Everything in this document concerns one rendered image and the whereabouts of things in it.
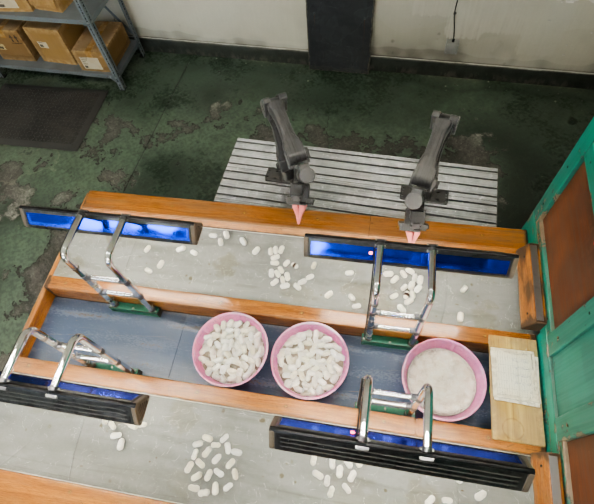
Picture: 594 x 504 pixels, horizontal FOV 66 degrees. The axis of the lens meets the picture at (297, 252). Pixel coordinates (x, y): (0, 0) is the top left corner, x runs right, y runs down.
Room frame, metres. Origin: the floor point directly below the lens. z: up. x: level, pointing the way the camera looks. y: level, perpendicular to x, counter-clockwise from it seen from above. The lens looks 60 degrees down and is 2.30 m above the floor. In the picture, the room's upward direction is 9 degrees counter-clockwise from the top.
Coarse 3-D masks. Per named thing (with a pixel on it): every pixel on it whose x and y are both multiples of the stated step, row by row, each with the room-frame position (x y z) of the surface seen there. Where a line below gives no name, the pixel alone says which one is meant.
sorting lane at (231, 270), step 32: (96, 256) 1.02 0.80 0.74; (128, 256) 1.00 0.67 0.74; (160, 256) 0.97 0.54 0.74; (192, 256) 0.95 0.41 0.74; (224, 256) 0.92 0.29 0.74; (256, 256) 0.90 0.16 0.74; (288, 256) 0.88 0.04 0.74; (160, 288) 0.83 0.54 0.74; (192, 288) 0.81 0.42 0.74; (224, 288) 0.79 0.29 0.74; (256, 288) 0.76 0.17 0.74; (288, 288) 0.74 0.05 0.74; (320, 288) 0.72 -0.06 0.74; (352, 288) 0.70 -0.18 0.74; (384, 288) 0.68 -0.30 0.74; (448, 288) 0.64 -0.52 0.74; (480, 288) 0.62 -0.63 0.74; (512, 288) 0.60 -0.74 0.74; (448, 320) 0.52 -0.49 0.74; (480, 320) 0.50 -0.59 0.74; (512, 320) 0.48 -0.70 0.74
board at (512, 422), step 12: (492, 336) 0.43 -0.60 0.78; (504, 336) 0.42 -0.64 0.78; (504, 348) 0.38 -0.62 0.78; (516, 348) 0.38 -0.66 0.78; (528, 348) 0.37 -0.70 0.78; (492, 384) 0.28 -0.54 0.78; (492, 396) 0.24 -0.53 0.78; (540, 396) 0.22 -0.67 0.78; (492, 408) 0.21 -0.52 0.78; (504, 408) 0.20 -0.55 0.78; (516, 408) 0.19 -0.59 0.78; (528, 408) 0.19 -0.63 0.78; (540, 408) 0.18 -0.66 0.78; (492, 420) 0.17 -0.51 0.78; (504, 420) 0.17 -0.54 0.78; (516, 420) 0.16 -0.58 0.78; (528, 420) 0.16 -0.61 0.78; (540, 420) 0.15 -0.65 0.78; (492, 432) 0.14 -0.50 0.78; (504, 432) 0.13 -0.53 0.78; (516, 432) 0.13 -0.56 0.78; (528, 432) 0.12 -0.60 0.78; (540, 432) 0.12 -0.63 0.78; (528, 444) 0.09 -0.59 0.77; (540, 444) 0.09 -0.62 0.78
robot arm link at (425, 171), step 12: (432, 120) 1.13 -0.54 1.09; (444, 120) 1.10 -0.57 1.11; (456, 120) 1.08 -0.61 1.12; (432, 132) 1.07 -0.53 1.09; (444, 132) 1.06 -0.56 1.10; (432, 144) 1.03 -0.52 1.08; (432, 156) 0.99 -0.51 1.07; (420, 168) 0.96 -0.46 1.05; (432, 168) 0.95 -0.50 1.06; (420, 180) 0.92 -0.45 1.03; (432, 180) 0.91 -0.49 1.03
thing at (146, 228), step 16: (32, 208) 1.01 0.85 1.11; (48, 208) 1.00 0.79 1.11; (32, 224) 0.98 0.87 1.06; (48, 224) 0.97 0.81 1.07; (64, 224) 0.95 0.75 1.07; (96, 224) 0.92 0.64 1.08; (112, 224) 0.91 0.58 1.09; (128, 224) 0.89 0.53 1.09; (144, 224) 0.88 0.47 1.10; (160, 224) 0.86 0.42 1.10; (176, 224) 0.85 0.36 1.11; (192, 224) 0.84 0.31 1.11; (160, 240) 0.84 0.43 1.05; (176, 240) 0.82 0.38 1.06; (192, 240) 0.81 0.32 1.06
